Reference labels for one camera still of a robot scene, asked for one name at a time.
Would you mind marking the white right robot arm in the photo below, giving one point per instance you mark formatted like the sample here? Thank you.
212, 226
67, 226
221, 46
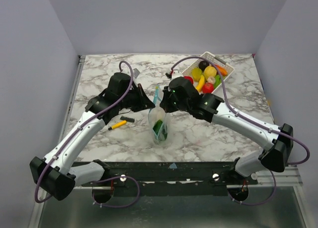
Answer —
275, 142

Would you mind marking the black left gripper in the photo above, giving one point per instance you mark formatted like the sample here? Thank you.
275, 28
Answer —
145, 103

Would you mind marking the red toy tomato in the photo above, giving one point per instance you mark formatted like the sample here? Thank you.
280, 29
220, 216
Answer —
207, 88

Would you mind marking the toy bok choy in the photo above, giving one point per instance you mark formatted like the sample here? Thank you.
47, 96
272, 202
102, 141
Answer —
159, 127

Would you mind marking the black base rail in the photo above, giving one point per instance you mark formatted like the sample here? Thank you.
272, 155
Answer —
169, 178

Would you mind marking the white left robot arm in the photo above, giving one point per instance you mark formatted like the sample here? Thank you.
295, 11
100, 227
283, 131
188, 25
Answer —
53, 172

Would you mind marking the black yellow brush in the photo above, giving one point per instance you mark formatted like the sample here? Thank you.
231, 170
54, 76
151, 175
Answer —
124, 121

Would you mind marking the clear zip top bag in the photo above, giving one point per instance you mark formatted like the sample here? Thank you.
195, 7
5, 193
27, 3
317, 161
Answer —
158, 97

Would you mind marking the red toy apple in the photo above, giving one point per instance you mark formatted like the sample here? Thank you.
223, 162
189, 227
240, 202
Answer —
189, 79

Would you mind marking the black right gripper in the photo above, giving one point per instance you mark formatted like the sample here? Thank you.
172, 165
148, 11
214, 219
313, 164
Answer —
166, 100

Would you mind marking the green toy pepper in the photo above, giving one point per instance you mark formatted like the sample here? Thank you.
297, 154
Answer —
217, 81

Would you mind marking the yellow toy lemon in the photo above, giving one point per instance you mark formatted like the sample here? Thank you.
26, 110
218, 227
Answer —
210, 71

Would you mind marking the toy garlic bulb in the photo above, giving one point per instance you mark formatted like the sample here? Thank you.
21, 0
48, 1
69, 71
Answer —
211, 80

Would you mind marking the yellow toy starfruit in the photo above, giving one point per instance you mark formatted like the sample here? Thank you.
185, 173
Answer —
196, 74

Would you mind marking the yellow toy banana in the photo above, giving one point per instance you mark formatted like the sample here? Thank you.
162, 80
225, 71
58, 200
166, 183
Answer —
200, 84

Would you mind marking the dark toy avocado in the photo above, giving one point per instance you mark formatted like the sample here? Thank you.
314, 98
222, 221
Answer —
202, 65

